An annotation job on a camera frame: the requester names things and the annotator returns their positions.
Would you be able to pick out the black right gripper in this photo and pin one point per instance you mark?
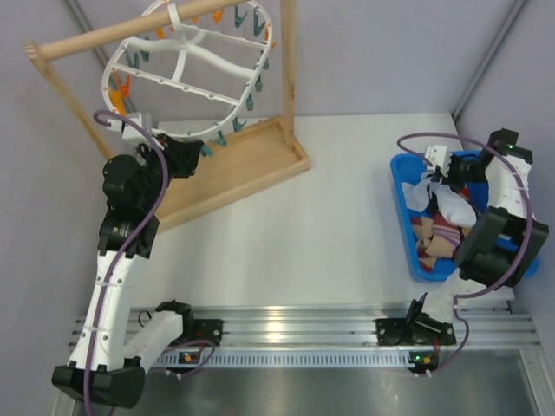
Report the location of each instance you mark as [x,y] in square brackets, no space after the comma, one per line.
[452,183]

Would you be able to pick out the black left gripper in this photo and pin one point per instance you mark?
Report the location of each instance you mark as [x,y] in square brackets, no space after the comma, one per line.
[183,155]

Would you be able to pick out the teal clothes peg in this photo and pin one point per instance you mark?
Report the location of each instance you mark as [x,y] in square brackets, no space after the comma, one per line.
[206,151]
[221,139]

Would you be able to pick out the white plastic sock hanger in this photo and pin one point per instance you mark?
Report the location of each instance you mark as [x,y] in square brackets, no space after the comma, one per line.
[195,76]

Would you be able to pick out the white sock black stripes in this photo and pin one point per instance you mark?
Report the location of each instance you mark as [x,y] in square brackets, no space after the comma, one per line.
[419,196]

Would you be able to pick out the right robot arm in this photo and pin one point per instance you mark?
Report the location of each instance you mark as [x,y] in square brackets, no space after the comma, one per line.
[483,266]

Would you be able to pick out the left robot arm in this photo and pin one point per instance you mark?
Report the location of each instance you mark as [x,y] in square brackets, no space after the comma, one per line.
[104,368]

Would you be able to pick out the wooden hanger stand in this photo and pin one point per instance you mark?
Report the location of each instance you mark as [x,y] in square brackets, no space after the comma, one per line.
[255,158]

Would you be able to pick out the red white patterned sock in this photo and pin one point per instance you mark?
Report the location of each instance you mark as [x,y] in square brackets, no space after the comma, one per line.
[464,192]

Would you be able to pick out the blue plastic bin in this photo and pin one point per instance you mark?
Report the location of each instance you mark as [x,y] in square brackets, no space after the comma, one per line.
[408,168]

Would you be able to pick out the beige maroon purple sock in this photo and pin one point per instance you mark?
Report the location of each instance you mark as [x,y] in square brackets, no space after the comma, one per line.
[436,239]

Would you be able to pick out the orange clothes peg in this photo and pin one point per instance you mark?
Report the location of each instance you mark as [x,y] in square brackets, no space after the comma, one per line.
[117,101]

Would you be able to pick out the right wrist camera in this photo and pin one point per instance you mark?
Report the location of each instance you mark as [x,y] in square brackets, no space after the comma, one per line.
[437,159]

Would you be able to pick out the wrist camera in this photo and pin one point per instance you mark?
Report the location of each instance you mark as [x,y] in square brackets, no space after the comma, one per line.
[437,159]
[130,133]

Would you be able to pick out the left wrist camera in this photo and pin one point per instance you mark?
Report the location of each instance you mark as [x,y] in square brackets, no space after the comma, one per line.
[130,133]

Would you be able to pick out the aluminium mounting rail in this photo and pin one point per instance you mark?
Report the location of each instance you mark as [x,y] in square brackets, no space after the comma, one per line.
[283,337]

